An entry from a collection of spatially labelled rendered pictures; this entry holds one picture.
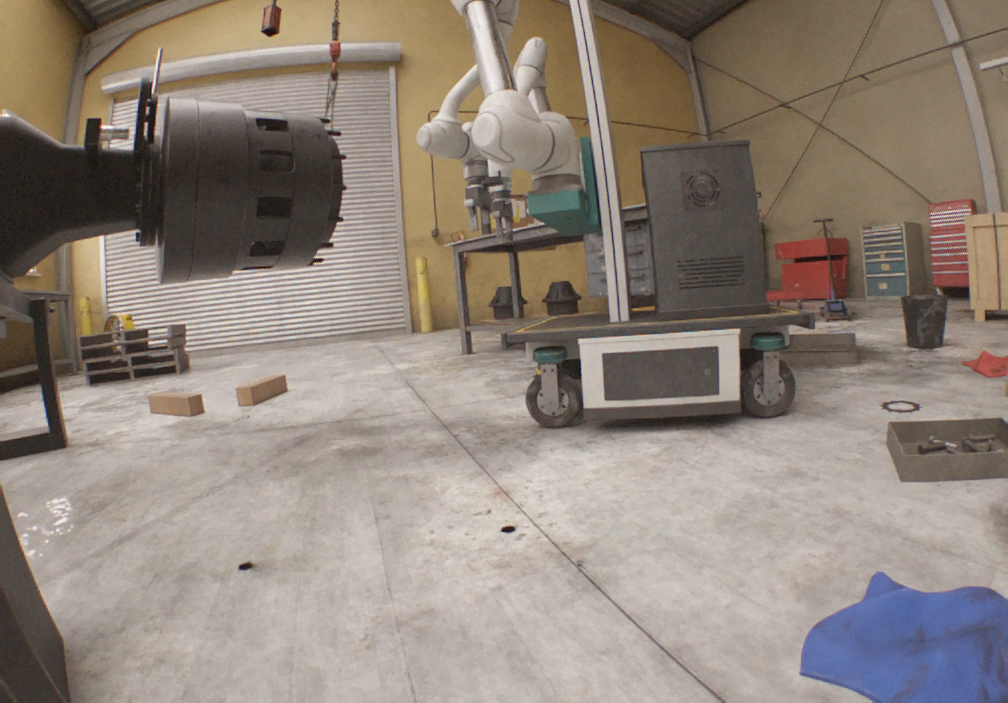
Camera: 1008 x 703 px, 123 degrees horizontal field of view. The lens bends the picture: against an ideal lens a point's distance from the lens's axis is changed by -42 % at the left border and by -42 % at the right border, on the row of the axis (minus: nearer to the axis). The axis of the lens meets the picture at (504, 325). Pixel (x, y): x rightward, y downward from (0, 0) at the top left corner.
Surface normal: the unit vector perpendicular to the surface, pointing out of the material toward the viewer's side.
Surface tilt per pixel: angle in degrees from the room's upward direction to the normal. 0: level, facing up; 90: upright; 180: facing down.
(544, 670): 0
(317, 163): 88
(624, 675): 0
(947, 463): 90
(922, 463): 90
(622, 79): 90
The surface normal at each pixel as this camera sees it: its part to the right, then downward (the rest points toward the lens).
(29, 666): 0.77, -0.03
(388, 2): 0.33, 0.04
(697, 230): -0.29, 0.09
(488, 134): -0.64, 0.20
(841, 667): -0.41, -0.80
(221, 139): 0.68, -0.23
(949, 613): -0.36, -0.65
